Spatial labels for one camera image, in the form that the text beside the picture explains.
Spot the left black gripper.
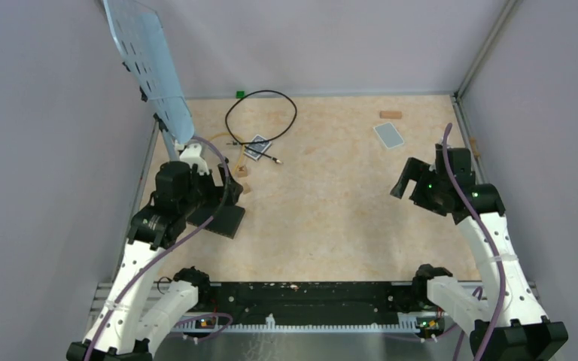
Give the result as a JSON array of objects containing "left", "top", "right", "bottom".
[{"left": 179, "top": 162, "right": 242, "bottom": 215}]

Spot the black network switch box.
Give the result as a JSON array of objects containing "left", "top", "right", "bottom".
[{"left": 187, "top": 205, "right": 245, "bottom": 239}]

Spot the yellow ethernet cable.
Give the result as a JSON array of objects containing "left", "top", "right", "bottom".
[{"left": 208, "top": 133, "right": 246, "bottom": 173}]

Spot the black cable with plug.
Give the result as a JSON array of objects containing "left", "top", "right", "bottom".
[{"left": 224, "top": 89, "right": 299, "bottom": 165}]

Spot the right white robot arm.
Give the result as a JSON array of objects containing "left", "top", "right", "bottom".
[{"left": 390, "top": 144, "right": 569, "bottom": 360}]

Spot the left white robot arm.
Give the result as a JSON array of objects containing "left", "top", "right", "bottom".
[{"left": 66, "top": 160, "right": 242, "bottom": 360}]

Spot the grey card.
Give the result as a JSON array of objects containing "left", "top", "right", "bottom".
[{"left": 373, "top": 123, "right": 405, "bottom": 149}]

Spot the long wooden block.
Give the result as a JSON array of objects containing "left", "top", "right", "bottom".
[{"left": 379, "top": 111, "right": 403, "bottom": 120}]

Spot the blue playing card deck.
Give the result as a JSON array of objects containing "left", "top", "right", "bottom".
[{"left": 244, "top": 135, "right": 272, "bottom": 162}]

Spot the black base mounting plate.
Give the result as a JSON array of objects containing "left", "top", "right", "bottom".
[{"left": 191, "top": 281, "right": 446, "bottom": 326}]

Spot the light blue music stand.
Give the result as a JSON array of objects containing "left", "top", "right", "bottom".
[{"left": 102, "top": 0, "right": 195, "bottom": 160}]

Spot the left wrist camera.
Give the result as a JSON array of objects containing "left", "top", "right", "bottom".
[{"left": 178, "top": 143, "right": 209, "bottom": 175}]

